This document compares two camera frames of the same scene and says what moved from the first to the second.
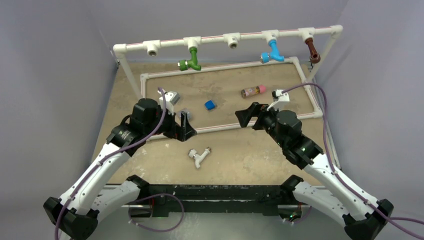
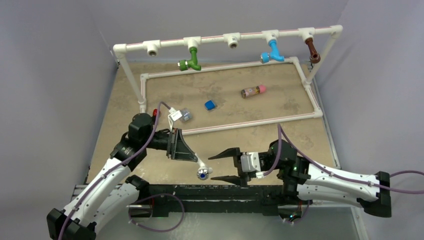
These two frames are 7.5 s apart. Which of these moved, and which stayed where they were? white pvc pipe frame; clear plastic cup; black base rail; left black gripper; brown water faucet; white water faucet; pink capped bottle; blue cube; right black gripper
Moved: left black gripper; right black gripper; white water faucet
Stayed: pink capped bottle; white pvc pipe frame; black base rail; blue cube; brown water faucet; clear plastic cup
